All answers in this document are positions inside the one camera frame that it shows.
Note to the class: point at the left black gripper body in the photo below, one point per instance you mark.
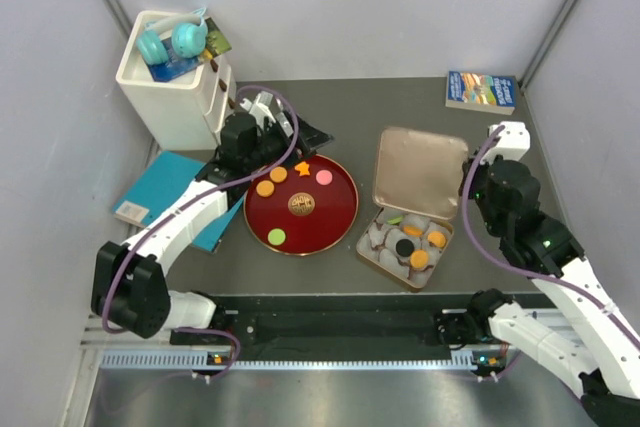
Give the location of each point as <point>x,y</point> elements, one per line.
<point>269,144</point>

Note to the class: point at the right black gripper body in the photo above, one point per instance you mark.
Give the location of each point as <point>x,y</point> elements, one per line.
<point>476,191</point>

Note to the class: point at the orange round cookie top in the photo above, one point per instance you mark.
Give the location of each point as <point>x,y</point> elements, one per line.
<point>437,239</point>

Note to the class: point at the orange round cookie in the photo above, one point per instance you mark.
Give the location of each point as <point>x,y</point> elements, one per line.
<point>265,188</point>
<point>412,230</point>
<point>419,260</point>
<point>437,239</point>
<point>278,175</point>

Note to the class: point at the beige tin lid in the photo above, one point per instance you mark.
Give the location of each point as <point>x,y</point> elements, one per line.
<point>419,172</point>

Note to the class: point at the black round cookie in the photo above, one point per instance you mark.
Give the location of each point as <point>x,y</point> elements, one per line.
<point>404,247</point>

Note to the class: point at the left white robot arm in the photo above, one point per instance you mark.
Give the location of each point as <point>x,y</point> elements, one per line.
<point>130,291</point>

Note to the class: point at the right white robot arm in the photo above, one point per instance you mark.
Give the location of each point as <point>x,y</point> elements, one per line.
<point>602,369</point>

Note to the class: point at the orange fish shaped cookie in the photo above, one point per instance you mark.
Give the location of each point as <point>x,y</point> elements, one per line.
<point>303,169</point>

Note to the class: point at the pink paper cookie cup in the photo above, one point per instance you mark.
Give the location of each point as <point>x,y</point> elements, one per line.
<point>324,177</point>

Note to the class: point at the white drawer cabinet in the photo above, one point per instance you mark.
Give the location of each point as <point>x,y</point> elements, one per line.
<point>186,113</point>

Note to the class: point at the round red lacquer plate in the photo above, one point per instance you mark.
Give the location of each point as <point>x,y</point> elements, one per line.
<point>314,217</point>

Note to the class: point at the blue notebook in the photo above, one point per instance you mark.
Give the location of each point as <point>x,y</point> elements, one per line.
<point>159,187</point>

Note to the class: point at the green round cookie bottom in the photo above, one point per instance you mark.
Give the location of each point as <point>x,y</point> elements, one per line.
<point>276,236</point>

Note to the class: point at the colourful paperback book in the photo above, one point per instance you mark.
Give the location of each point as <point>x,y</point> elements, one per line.
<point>480,93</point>

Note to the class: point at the green picture card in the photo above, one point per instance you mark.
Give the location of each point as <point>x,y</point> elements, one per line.
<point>216,43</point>

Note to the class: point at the blue book on cabinet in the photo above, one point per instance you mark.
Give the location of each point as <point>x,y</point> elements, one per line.
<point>174,67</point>

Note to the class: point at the tin box with paper cups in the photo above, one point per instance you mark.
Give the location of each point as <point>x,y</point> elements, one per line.
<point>377,246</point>

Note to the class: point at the teal headphones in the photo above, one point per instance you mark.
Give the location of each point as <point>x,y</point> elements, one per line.
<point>188,37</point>

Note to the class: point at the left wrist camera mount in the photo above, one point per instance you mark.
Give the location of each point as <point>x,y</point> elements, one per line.
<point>268,112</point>

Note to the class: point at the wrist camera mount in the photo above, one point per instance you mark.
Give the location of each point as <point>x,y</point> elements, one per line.
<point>511,143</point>
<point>268,112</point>

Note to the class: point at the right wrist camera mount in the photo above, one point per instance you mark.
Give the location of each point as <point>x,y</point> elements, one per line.
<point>511,143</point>

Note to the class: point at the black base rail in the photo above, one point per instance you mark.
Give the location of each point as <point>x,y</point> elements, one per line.
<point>429,319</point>

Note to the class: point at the grey slotted cable duct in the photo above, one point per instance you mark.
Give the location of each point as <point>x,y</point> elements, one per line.
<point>463,360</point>

